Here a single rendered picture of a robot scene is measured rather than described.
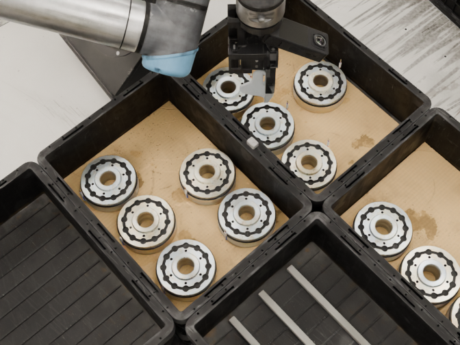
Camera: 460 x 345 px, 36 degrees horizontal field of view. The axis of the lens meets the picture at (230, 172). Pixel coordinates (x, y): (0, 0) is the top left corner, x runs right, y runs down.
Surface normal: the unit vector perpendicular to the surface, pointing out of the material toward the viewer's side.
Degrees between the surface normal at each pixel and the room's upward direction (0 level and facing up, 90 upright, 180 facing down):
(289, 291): 0
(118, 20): 41
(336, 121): 0
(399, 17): 0
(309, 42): 28
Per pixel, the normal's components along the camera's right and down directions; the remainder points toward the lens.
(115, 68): -0.56, 0.04
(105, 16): 0.24, 0.20
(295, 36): 0.44, -0.39
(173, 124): -0.02, -0.45
